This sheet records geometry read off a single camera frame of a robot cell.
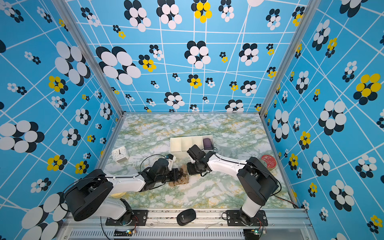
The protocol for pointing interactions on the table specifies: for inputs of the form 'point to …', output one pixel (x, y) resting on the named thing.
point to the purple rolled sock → (207, 144)
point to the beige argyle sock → (183, 179)
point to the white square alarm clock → (120, 154)
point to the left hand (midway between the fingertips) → (184, 174)
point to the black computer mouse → (186, 217)
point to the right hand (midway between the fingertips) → (190, 171)
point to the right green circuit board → (255, 231)
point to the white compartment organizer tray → (179, 146)
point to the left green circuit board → (117, 232)
